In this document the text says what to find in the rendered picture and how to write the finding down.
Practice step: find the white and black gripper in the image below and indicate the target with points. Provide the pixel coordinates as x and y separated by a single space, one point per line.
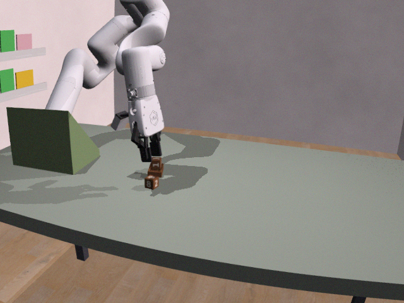
148 121

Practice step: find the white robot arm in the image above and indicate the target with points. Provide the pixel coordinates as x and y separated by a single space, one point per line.
148 27

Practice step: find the brown wooden number cube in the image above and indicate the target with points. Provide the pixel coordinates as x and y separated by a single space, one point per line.
151 182
156 163

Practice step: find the brown wooden tray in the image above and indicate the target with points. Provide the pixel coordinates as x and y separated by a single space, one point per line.
155 172

